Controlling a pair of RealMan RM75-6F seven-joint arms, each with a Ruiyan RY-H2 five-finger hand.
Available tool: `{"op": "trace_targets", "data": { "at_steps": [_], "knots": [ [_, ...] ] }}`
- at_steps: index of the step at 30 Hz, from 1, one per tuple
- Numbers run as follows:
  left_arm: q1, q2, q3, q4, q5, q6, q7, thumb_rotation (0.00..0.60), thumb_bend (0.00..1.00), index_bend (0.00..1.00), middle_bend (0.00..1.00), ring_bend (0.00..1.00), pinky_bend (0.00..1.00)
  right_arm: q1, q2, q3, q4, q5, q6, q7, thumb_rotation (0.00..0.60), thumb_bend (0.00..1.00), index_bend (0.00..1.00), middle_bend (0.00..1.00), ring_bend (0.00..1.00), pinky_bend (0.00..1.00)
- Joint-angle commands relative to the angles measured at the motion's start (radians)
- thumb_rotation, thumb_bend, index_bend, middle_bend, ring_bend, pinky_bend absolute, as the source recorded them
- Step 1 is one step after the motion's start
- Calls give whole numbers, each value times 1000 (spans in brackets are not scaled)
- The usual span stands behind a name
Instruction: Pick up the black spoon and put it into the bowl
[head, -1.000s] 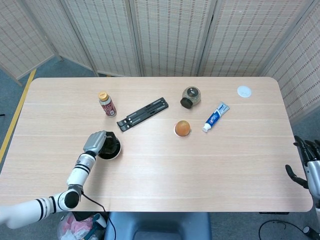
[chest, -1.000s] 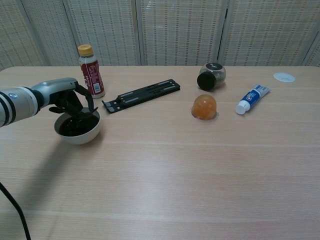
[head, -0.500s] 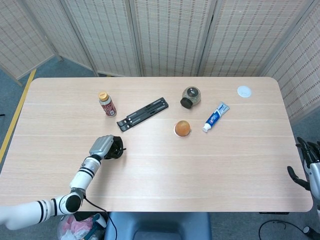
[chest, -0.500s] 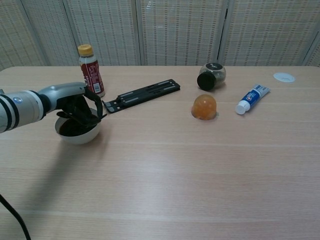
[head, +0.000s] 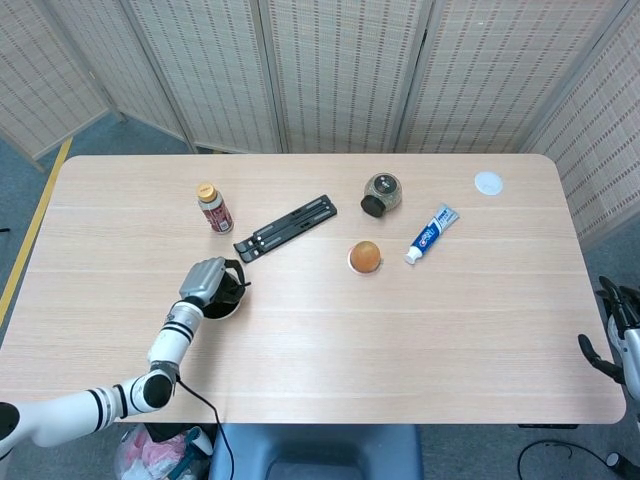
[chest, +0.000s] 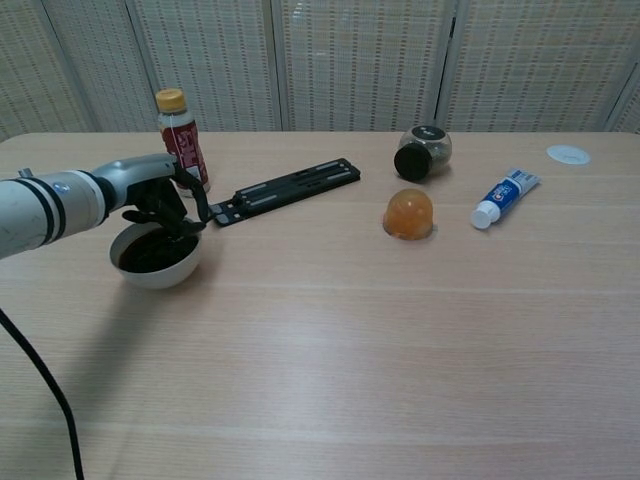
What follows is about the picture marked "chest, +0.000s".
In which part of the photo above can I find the white woven folding screen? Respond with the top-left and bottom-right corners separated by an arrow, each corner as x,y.
0,0 -> 640,144

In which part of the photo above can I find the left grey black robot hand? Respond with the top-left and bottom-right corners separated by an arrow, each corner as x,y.
92,153 -> 211,241

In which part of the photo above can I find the white round table grommet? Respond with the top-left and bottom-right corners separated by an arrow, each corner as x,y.
546,144 -> 593,165

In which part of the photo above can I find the black folding laptop stand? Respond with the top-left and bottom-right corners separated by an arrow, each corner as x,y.
205,157 -> 363,229

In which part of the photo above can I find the glass jar with black lid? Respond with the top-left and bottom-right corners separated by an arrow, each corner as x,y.
393,124 -> 454,182

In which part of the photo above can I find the yellow-capped bottle with red label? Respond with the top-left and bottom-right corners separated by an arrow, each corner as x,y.
154,88 -> 212,199

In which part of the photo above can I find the blue white toothpaste tube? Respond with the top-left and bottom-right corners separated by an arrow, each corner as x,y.
470,166 -> 543,230

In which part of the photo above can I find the white bowl with dark liquid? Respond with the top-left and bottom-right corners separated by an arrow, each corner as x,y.
108,219 -> 203,291

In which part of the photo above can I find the small black plastic spoon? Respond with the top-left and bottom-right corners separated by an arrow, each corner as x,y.
164,219 -> 208,241

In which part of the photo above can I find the orange jelly cup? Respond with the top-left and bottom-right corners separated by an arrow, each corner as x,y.
382,188 -> 435,242

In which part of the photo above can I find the black cable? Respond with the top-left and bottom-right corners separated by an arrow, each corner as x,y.
0,307 -> 84,480

